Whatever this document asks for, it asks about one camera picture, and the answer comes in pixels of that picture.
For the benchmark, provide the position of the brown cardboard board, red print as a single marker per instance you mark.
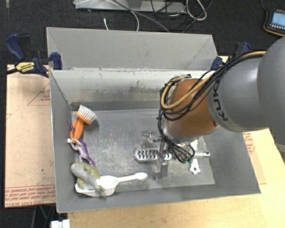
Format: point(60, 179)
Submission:
point(28, 136)

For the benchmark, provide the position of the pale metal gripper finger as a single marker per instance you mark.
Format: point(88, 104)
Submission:
point(149, 139)
point(146, 155)

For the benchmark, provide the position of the grey metal bin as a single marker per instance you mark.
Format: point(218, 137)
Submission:
point(123, 136)

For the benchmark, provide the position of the orange brush with white bristles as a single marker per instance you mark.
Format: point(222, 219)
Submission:
point(78, 125)

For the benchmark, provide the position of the purple toy lizard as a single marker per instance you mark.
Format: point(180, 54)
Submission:
point(83, 151)

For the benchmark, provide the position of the olive green toy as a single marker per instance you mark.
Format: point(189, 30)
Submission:
point(94, 171)

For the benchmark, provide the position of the grey toy animal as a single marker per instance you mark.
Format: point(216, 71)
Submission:
point(84, 173)

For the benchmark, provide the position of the white plastic measuring scoop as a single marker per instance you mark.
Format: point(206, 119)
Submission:
point(118, 180)

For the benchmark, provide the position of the silver metal cylinder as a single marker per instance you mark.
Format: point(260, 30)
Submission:
point(202, 154)

